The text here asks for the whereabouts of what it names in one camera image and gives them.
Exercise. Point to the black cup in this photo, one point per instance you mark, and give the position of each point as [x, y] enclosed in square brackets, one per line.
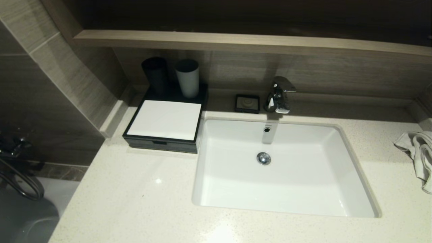
[156, 76]

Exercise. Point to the black amenity box body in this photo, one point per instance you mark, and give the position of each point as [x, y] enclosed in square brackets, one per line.
[203, 98]

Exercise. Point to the black square soap dish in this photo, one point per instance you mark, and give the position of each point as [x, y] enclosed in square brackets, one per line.
[247, 103]

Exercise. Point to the grey cup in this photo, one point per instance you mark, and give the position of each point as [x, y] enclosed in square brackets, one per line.
[188, 79]

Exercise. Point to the white ribbed tray insert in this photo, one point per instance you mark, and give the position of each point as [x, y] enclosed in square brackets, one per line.
[165, 119]

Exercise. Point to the chrome drain stopper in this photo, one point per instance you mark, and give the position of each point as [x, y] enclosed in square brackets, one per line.
[263, 158]

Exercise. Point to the chrome faucet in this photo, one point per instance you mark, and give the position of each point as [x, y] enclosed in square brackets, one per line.
[278, 96]

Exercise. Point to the white sink basin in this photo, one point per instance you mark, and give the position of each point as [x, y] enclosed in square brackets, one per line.
[303, 182]

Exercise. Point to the white towel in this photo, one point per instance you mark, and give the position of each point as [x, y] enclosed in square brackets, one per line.
[422, 152]

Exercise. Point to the wooden wall shelf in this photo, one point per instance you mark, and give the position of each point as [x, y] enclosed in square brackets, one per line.
[236, 41]

